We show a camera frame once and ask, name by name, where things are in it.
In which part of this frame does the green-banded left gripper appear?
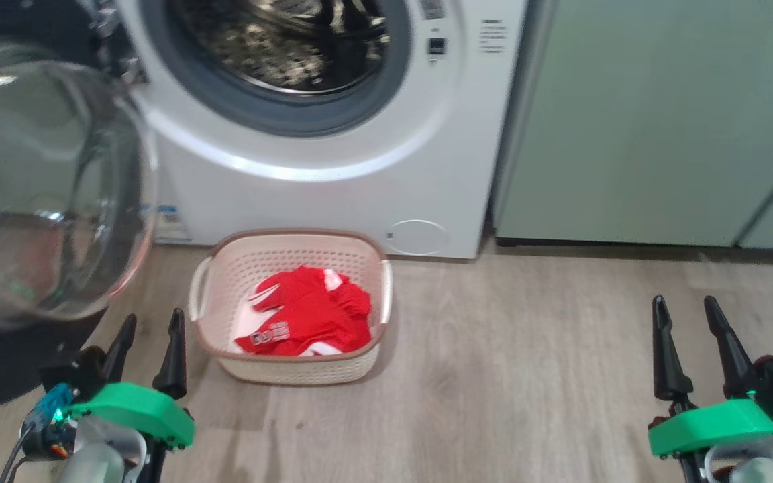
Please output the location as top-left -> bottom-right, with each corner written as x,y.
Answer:
22,308 -> 197,462

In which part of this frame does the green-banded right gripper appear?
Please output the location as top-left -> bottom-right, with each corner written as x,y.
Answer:
648,294 -> 773,460

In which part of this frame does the red and white garment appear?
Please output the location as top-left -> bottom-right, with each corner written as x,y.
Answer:
234,265 -> 373,357

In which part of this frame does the dark grey glass washer door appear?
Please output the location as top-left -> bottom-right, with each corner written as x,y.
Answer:
0,37 -> 160,418

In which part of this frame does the cream perforated laundry basket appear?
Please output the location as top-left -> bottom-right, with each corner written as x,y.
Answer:
188,229 -> 395,387

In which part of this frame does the white front-load washing machine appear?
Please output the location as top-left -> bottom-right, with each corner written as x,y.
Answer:
89,0 -> 529,260

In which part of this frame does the blue energy label sticker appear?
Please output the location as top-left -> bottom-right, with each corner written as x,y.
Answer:
152,204 -> 193,244

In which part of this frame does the pale green cabinet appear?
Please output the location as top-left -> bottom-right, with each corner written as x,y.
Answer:
493,0 -> 773,253

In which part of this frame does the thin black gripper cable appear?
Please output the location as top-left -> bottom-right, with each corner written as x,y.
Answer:
0,429 -> 33,483

